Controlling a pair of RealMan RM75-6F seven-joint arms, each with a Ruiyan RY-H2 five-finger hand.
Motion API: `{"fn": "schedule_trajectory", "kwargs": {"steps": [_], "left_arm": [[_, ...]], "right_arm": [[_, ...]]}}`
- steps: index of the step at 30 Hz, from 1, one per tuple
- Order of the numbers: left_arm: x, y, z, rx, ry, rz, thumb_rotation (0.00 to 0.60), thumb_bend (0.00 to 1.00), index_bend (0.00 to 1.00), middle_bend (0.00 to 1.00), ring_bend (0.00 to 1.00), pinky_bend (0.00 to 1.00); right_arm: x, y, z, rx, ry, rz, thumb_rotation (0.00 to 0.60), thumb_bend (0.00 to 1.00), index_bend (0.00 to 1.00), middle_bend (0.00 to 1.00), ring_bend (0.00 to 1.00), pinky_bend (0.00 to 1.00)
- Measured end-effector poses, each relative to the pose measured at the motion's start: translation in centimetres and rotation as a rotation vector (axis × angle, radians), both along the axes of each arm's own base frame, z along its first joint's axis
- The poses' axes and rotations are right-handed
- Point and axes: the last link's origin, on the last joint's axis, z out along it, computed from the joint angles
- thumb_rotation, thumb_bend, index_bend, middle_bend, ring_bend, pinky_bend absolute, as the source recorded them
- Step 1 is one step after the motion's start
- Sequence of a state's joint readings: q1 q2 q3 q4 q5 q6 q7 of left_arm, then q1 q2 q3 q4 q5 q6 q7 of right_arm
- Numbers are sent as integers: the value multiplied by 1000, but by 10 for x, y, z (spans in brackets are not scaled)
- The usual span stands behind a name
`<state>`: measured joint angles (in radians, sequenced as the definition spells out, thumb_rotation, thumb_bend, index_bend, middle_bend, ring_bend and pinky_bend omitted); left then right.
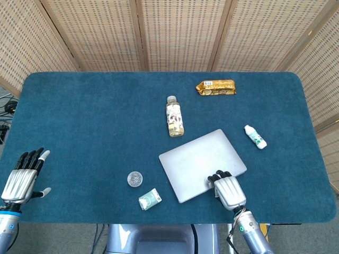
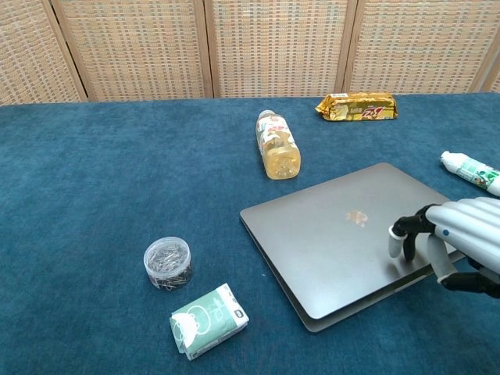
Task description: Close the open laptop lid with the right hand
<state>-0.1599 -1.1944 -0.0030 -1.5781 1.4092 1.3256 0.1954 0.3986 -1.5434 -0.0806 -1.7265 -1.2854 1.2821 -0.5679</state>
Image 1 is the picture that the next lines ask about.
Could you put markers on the yellow floor tape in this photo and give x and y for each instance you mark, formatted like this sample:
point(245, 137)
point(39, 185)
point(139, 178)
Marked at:
point(265, 230)

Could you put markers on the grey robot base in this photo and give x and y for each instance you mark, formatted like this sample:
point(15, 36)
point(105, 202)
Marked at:
point(159, 239)

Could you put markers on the clear round paper clip container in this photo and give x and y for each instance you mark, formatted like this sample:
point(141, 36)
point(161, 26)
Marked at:
point(135, 179)

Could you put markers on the silver grey laptop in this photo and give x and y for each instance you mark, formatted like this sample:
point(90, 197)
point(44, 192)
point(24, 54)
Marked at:
point(196, 161)

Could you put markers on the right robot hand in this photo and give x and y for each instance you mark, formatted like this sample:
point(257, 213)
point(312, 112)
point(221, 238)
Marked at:
point(229, 190)

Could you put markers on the small white bottle green label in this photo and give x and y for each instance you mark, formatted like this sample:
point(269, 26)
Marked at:
point(255, 137)

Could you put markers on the bamboo folding screen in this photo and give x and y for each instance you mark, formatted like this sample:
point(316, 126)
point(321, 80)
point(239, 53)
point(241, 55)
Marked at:
point(180, 34)

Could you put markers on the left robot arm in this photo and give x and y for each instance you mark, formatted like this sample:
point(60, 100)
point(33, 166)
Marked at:
point(8, 227)

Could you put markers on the gold snack package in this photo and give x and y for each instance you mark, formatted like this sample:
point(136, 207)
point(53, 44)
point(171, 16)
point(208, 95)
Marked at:
point(215, 88)

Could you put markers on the green white tissue pack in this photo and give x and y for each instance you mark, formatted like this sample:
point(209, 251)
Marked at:
point(150, 199)

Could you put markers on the blue table mat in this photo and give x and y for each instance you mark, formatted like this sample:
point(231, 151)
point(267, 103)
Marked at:
point(79, 127)

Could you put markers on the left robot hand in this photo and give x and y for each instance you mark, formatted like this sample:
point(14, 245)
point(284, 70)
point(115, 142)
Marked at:
point(19, 182)

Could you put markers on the clear drink bottle printed label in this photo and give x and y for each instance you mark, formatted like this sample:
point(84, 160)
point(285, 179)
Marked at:
point(175, 119)

